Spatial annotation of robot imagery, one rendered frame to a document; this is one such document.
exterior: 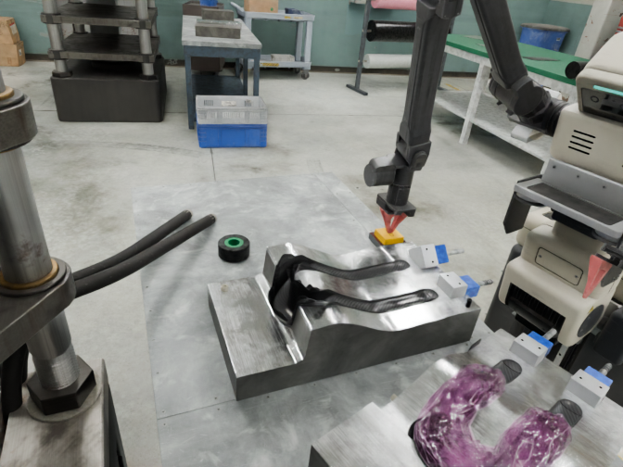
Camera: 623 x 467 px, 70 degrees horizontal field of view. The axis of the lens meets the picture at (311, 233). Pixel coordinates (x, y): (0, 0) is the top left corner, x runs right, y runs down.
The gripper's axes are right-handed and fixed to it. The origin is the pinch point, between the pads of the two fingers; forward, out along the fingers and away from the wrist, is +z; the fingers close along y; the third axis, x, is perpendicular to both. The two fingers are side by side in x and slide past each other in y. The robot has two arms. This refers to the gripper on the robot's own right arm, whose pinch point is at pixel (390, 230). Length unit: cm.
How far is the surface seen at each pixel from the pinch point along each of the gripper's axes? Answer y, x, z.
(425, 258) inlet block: 23.1, -5.8, -7.3
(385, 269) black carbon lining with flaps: 20.3, -13.9, -3.7
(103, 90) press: -369, -81, 57
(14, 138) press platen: 31, -76, -41
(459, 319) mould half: 38.5, -7.1, -3.1
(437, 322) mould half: 38.5, -12.6, -3.6
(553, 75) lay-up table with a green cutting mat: -173, 245, -3
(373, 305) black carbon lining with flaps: 30.6, -22.5, -3.7
